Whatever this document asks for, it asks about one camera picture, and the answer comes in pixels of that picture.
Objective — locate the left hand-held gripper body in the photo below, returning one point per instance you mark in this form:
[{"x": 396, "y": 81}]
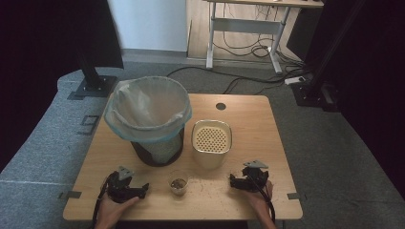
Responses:
[{"x": 119, "y": 187}]

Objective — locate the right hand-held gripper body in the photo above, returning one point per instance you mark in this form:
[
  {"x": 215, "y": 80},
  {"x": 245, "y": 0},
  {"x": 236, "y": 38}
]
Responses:
[{"x": 254, "y": 178}]

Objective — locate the person's left hand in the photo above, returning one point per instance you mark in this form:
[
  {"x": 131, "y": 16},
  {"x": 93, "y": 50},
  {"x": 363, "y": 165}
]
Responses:
[{"x": 111, "y": 210}]

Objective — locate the person's right hand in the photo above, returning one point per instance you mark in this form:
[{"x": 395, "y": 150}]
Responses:
[{"x": 259, "y": 202}]

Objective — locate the scattered brown crumbs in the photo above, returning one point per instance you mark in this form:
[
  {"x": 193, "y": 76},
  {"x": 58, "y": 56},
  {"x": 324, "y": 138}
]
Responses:
[{"x": 210, "y": 189}]

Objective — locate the small clear plastic cup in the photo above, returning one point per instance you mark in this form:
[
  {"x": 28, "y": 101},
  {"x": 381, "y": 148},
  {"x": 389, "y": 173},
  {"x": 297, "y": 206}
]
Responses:
[{"x": 178, "y": 186}]

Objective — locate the black mesh trash bin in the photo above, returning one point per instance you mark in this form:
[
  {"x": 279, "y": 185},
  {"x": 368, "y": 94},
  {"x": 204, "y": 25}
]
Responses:
[{"x": 159, "y": 152}]

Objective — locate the grey tape strip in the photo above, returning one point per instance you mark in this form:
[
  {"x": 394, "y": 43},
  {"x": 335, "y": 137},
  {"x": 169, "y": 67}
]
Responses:
[
  {"x": 293, "y": 196},
  {"x": 71, "y": 194}
]

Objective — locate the cream container with perforated insert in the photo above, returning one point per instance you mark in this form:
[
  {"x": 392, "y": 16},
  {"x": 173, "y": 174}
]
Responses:
[{"x": 210, "y": 140}]

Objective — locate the dark tape square outline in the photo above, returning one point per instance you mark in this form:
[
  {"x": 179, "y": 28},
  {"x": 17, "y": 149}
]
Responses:
[{"x": 83, "y": 124}]

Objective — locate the round dark table grommet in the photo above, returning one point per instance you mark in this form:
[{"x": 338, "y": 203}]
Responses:
[{"x": 220, "y": 106}]

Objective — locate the translucent white bin liner bag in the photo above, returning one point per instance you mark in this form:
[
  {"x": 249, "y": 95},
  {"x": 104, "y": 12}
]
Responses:
[{"x": 149, "y": 105}]

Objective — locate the black stand with slanted pole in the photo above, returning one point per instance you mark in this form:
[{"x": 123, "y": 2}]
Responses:
[{"x": 313, "y": 92}]

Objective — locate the black stand with square base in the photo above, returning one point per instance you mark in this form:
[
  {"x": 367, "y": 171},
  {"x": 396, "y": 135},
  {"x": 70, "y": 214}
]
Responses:
[{"x": 94, "y": 86}]

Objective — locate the white power strip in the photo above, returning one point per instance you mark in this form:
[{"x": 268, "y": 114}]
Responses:
[{"x": 294, "y": 80}]

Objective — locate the dark curtain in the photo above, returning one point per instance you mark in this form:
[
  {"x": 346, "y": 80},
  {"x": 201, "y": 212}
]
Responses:
[
  {"x": 47, "y": 47},
  {"x": 375, "y": 79}
]

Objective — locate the white metal desk frame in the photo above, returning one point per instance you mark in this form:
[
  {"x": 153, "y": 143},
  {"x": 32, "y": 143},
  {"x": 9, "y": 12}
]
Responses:
[{"x": 245, "y": 25}]

